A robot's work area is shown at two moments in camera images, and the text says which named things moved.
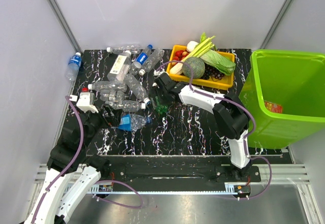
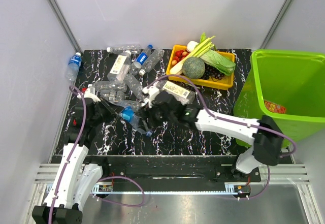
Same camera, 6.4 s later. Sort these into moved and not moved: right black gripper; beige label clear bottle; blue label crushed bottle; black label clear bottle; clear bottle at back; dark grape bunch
Moved: right black gripper; blue label crushed bottle
Not moved: dark grape bunch; beige label clear bottle; black label clear bottle; clear bottle at back
